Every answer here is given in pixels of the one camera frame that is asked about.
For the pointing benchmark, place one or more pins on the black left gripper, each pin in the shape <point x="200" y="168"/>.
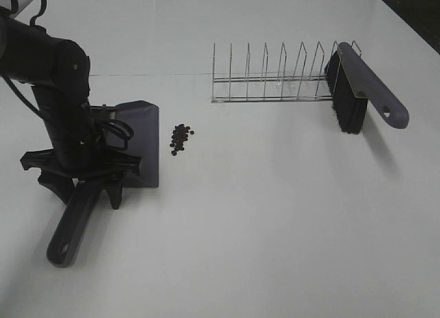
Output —
<point x="59" y="168"/>

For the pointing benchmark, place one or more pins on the purple plastic dustpan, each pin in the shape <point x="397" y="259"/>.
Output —
<point x="139" y="118"/>

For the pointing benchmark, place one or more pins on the pile of coffee beans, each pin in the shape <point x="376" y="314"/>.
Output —
<point x="179" y="137"/>

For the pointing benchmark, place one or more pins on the purple hand brush black bristles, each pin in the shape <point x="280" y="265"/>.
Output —
<point x="354" y="85"/>

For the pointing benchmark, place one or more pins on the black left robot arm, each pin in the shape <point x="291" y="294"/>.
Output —
<point x="51" y="77"/>

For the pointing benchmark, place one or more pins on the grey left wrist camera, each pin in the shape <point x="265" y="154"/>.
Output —
<point x="104" y="112"/>

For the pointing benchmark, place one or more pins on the metal wire dish rack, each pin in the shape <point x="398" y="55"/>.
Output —
<point x="237" y="76"/>

